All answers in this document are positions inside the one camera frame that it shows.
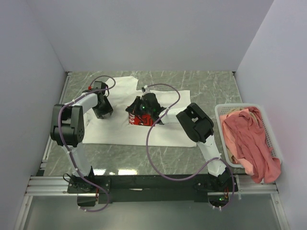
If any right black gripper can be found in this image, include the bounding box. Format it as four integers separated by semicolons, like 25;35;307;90
126;96;153;116

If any white Coca-Cola t-shirt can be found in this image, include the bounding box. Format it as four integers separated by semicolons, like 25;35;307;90
83;76;196;148

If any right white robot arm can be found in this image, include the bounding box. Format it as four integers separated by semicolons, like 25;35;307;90
126;93;231;191

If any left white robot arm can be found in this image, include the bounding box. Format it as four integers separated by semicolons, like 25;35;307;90
50;81;113;193

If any white plastic laundry basket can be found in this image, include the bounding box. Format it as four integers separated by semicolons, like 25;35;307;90
214;103;283;168

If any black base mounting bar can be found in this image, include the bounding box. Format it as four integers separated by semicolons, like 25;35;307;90
67;174;238;206

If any beige garment in basket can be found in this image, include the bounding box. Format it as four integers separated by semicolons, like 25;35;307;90
227;107;248;115

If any pink t-shirt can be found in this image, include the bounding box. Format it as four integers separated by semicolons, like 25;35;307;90
219;106;281;183

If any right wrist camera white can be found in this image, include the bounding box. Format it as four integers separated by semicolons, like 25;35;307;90
141;85;151;95

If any aluminium frame rail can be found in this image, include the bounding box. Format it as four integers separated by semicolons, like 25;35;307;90
14;148;70;230

